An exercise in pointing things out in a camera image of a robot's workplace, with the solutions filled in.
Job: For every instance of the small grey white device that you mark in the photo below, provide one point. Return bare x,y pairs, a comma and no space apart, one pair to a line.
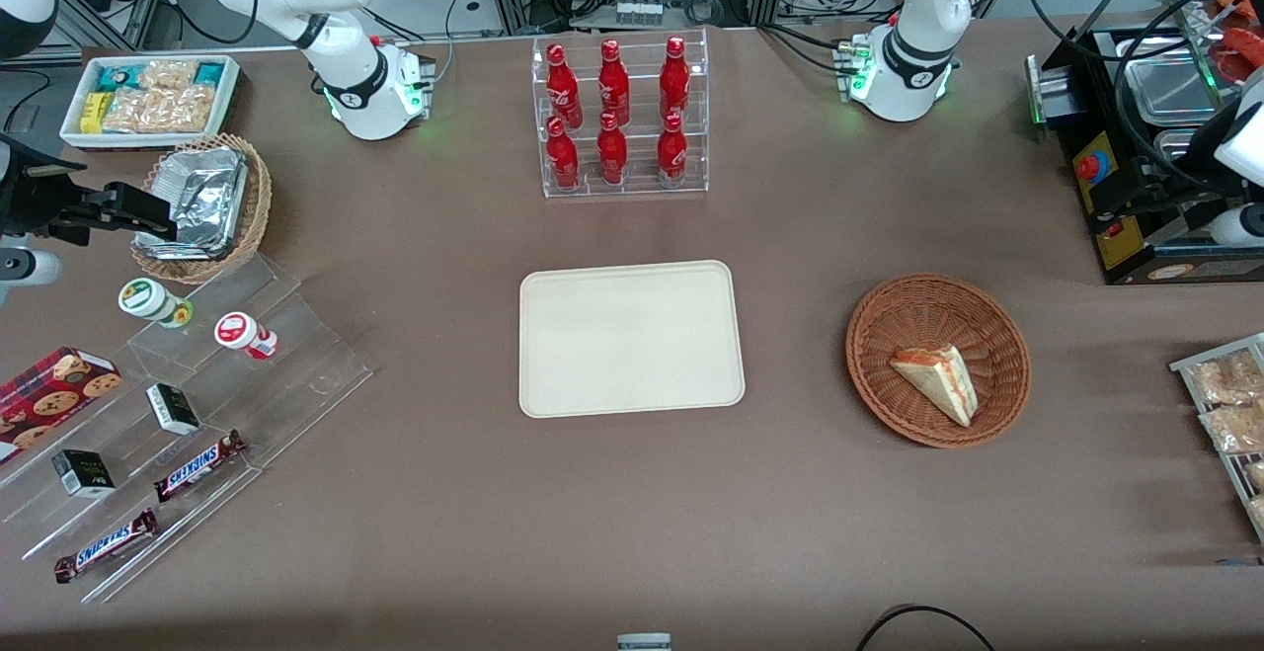
644,642

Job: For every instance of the clear acrylic stepped shelf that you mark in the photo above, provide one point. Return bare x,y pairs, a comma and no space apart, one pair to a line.
296,365

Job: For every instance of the clear rice cracker bag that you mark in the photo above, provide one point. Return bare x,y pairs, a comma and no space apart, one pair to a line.
158,111
168,74

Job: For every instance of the red cola bottle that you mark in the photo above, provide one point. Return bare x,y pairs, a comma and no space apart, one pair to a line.
562,159
561,88
612,155
674,83
672,155
613,86

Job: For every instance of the tray of packaged snacks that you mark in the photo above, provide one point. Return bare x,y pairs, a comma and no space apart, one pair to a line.
1185,366

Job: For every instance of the clear fried snack bag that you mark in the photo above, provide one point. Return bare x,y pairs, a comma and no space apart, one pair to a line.
1224,379
1258,513
1256,475
1234,429

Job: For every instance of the yellow snack packet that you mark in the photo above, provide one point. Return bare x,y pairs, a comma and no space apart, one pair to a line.
94,113

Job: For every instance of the light tan wicker basket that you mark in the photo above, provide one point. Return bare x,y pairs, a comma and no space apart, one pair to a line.
259,202

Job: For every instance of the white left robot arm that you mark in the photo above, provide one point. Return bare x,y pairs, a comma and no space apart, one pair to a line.
913,39

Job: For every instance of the triangular sandwich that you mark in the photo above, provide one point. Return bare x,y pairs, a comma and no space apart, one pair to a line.
938,379

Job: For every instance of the aluminium foil tray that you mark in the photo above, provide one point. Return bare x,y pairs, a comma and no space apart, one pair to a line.
207,197

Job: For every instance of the beige plastic tray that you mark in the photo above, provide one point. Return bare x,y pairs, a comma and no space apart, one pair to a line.
632,340

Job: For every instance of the black control box machine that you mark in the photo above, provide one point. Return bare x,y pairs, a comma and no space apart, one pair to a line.
1096,226

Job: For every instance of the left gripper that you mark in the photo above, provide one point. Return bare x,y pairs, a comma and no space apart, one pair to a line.
1168,180

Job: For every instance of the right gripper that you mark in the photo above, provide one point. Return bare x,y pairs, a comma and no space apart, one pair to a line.
30,200

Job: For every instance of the small blue object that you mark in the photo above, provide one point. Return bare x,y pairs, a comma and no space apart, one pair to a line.
1239,562

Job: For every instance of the red lid yogurt cup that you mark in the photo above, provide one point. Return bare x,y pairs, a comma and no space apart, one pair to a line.
237,331

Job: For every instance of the red plaid cookie box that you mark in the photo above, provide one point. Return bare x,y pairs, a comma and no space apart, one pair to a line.
49,399

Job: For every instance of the white plastic snack bin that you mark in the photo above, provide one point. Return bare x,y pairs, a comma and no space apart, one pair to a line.
74,132

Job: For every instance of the clear acrylic bottle rack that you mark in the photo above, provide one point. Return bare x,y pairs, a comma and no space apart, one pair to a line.
642,187

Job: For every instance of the teal snack packet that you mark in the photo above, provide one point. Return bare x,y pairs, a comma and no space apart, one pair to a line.
209,73
117,79

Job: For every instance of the small black carton box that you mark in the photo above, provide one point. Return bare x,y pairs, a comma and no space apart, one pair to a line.
173,409
84,473

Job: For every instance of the brown wicker basket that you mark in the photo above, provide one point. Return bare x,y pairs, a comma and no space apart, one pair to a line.
908,320

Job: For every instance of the green lid yogurt cup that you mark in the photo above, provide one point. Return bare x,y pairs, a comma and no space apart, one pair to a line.
146,298

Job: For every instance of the red emergency stop button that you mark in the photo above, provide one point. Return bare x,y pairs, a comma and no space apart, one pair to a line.
1089,167

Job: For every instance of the Snickers chocolate bar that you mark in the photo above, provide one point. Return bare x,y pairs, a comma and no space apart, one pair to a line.
197,465
104,545

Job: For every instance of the stainless steel pan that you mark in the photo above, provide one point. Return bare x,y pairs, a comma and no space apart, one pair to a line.
1175,145
1170,88

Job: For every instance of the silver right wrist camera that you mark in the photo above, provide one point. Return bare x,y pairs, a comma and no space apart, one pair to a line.
28,266

